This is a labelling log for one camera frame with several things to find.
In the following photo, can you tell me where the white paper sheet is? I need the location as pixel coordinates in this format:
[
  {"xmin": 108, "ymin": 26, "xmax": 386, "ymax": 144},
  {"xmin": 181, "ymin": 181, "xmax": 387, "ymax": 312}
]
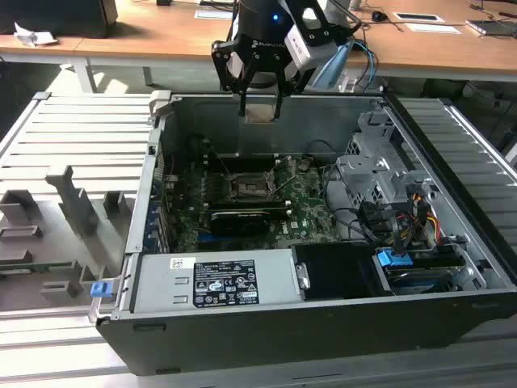
[{"xmin": 405, "ymin": 23, "xmax": 464, "ymax": 36}]

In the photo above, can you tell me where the green RAM stick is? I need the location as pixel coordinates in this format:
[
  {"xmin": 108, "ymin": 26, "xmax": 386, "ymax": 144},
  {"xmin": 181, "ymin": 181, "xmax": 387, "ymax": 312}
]
[{"xmin": 0, "ymin": 261, "xmax": 76, "ymax": 274}]

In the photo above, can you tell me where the wooden desk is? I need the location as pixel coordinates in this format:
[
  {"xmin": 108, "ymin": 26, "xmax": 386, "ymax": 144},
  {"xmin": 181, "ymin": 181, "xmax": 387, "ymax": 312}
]
[{"xmin": 0, "ymin": 0, "xmax": 517, "ymax": 94}]

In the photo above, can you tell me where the black RAM stick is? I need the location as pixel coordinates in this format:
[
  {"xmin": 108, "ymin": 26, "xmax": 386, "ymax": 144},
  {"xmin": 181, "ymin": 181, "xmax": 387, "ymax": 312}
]
[{"xmin": 206, "ymin": 196, "xmax": 292, "ymax": 214}]

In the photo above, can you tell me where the grey parts rack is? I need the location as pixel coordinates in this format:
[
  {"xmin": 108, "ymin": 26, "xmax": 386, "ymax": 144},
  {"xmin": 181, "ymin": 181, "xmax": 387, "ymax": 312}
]
[{"xmin": 0, "ymin": 163, "xmax": 137, "ymax": 312}]

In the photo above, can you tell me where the metal socket cover frame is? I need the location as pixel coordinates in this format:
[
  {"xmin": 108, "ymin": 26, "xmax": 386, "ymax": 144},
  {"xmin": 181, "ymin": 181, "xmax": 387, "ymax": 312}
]
[{"xmin": 264, "ymin": 155, "xmax": 294, "ymax": 192}]

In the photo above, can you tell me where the black open PC case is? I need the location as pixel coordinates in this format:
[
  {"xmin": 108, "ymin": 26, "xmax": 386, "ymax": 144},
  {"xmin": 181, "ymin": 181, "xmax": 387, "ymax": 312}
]
[{"xmin": 95, "ymin": 91, "xmax": 517, "ymax": 377}]

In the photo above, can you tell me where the blue cable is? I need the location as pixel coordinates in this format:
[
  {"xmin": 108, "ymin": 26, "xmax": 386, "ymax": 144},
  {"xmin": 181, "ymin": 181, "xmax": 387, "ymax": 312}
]
[{"xmin": 351, "ymin": 38, "xmax": 379, "ymax": 92}]

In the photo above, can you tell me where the small CPU plate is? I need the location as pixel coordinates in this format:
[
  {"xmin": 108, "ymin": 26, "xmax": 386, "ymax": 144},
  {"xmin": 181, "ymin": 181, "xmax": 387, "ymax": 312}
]
[{"xmin": 245, "ymin": 103, "xmax": 276, "ymax": 123}]

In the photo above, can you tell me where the blue plastic case latch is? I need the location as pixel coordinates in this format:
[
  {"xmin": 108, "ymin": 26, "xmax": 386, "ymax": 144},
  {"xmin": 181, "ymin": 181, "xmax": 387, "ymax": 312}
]
[{"xmin": 90, "ymin": 281, "xmax": 112, "ymax": 300}]

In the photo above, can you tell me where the white framed desk grommet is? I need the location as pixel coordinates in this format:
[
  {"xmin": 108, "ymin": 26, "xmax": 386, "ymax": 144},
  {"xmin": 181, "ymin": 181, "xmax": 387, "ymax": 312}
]
[
  {"xmin": 393, "ymin": 11, "xmax": 445, "ymax": 23},
  {"xmin": 193, "ymin": 8, "xmax": 236, "ymax": 20}
]

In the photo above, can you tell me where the black power supply label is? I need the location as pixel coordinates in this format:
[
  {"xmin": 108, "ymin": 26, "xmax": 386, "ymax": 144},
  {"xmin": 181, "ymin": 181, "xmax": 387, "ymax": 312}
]
[{"xmin": 193, "ymin": 259, "xmax": 256, "ymax": 309}]

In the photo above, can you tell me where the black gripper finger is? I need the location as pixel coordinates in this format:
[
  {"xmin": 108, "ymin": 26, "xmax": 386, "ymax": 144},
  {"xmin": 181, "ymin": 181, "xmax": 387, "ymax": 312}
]
[
  {"xmin": 271, "ymin": 54, "xmax": 316, "ymax": 120},
  {"xmin": 211, "ymin": 40, "xmax": 262, "ymax": 118}
]

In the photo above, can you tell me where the grey laptop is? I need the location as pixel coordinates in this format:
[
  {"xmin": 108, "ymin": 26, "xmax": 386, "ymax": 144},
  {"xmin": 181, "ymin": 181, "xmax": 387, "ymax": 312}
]
[{"xmin": 464, "ymin": 18, "xmax": 517, "ymax": 37}]

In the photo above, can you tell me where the yellow red wire bundle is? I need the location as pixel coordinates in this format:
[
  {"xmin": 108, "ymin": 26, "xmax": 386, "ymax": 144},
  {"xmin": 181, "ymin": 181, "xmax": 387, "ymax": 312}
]
[{"xmin": 389, "ymin": 193, "xmax": 441, "ymax": 247}]

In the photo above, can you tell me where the black box on desk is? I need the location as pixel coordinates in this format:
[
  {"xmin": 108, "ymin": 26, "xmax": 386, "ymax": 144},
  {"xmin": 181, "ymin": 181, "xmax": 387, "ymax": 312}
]
[{"xmin": 0, "ymin": 0, "xmax": 119, "ymax": 40}]

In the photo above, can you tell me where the grey power supply unit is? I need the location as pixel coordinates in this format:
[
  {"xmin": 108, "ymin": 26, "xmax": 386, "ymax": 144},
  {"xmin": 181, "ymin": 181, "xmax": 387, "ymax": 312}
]
[{"xmin": 131, "ymin": 248, "xmax": 304, "ymax": 314}]

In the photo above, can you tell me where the hard disk in blue carrier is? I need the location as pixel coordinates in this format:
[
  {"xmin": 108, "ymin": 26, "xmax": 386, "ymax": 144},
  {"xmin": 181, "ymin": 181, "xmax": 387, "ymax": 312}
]
[{"xmin": 373, "ymin": 248, "xmax": 465, "ymax": 294}]

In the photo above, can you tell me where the grey plastic case handle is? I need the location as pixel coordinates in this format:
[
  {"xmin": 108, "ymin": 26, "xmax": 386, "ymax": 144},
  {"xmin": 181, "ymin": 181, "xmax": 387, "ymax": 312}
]
[{"xmin": 148, "ymin": 91, "xmax": 174, "ymax": 118}]

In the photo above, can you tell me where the black plastic air shroud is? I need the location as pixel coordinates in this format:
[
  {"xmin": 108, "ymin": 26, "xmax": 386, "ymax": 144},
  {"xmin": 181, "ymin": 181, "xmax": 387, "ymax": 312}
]
[{"xmin": 292, "ymin": 242, "xmax": 385, "ymax": 302}]

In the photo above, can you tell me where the grey metal drive cage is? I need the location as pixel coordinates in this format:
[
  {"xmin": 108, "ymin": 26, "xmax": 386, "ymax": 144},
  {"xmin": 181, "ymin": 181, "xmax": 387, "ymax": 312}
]
[{"xmin": 334, "ymin": 111, "xmax": 437, "ymax": 211}]

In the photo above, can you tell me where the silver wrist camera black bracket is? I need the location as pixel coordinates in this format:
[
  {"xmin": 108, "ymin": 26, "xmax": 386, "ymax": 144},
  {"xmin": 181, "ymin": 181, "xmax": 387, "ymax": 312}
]
[{"xmin": 284, "ymin": 0, "xmax": 338, "ymax": 70}]

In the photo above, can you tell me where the green motherboard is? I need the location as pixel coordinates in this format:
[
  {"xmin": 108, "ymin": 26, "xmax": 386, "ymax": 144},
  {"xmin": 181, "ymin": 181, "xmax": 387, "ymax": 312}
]
[{"xmin": 161, "ymin": 155, "xmax": 344, "ymax": 254}]

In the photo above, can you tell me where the black graphics card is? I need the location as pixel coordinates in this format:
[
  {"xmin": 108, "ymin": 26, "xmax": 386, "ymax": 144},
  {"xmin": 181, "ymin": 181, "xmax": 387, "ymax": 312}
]
[{"xmin": 209, "ymin": 209, "xmax": 271, "ymax": 238}]

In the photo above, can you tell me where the black disk wire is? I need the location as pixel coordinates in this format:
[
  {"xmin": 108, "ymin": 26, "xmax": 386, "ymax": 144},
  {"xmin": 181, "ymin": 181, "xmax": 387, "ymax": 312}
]
[{"xmin": 358, "ymin": 200, "xmax": 409, "ymax": 259}]

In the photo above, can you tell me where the crumpled white paper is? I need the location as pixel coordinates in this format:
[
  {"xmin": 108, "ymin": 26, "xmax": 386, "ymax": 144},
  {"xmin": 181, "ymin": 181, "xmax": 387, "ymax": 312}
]
[{"xmin": 13, "ymin": 22, "xmax": 60, "ymax": 48}]

